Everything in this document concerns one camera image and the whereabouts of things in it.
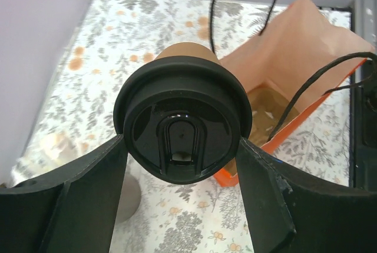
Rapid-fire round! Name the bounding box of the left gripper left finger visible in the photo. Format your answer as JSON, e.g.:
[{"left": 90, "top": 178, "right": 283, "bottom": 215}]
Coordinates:
[{"left": 1, "top": 135, "right": 127, "bottom": 252}]

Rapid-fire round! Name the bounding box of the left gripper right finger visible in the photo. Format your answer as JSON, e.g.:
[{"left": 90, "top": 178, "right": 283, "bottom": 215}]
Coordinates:
[{"left": 236, "top": 139, "right": 376, "bottom": 252}]

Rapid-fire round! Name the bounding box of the orange paper bag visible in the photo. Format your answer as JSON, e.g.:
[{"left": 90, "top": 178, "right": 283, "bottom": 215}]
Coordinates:
[{"left": 221, "top": 0, "right": 373, "bottom": 169}]

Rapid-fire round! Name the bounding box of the cardboard cup carrier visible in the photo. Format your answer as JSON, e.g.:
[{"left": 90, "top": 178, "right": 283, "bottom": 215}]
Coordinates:
[{"left": 247, "top": 87, "right": 289, "bottom": 147}]

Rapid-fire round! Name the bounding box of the brown paper coffee cup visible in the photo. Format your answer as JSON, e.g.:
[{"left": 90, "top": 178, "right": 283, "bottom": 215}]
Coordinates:
[{"left": 153, "top": 42, "right": 220, "bottom": 65}]

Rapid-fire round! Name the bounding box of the grey straw holder cup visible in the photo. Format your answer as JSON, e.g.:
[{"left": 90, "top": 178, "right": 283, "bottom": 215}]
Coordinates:
[{"left": 115, "top": 173, "right": 141, "bottom": 224}]

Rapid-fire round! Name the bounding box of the floral table mat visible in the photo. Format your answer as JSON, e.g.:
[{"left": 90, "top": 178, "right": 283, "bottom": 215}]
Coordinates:
[{"left": 11, "top": 0, "right": 349, "bottom": 252}]

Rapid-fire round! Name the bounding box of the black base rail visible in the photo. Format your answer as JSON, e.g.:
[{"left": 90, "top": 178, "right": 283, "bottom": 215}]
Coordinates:
[{"left": 349, "top": 61, "right": 376, "bottom": 192}]

